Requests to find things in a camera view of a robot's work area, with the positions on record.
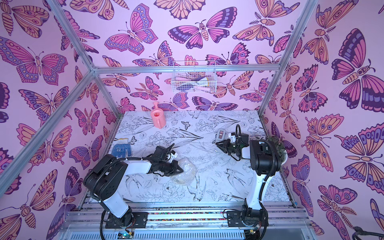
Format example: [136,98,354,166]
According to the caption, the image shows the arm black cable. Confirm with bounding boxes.
[233,123,278,240]
[89,143,176,240]

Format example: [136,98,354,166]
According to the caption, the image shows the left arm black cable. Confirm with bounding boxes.
[89,143,176,240]

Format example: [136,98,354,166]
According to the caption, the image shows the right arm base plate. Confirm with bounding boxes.
[223,209,269,228]

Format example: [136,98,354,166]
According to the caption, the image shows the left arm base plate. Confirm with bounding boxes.
[104,211,149,229]

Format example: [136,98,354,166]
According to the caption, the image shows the clear bubble wrap sheet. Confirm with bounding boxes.
[171,158,197,186]

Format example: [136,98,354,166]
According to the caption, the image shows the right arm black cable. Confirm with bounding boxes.
[233,123,278,240]

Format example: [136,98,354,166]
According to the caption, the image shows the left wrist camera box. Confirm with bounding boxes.
[153,146,178,163]

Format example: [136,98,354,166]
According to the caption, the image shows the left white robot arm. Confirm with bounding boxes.
[83,154,184,226]

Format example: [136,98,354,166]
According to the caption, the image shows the pink plastic watering can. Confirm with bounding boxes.
[151,102,166,129]

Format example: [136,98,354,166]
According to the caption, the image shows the green potted plant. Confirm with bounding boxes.
[266,136,288,165]

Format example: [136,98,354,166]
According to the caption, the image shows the aluminium frame post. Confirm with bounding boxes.
[47,0,121,118]

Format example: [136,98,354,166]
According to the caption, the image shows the blue dotted work glove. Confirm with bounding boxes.
[110,139,132,158]

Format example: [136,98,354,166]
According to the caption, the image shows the white wire wall basket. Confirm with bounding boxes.
[170,60,218,94]

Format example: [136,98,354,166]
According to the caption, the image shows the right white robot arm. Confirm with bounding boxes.
[216,139,282,211]

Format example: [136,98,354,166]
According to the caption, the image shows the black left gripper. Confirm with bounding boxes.
[158,161,184,178]

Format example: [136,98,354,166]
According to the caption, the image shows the tape dispenser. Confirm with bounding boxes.
[215,129,228,143]

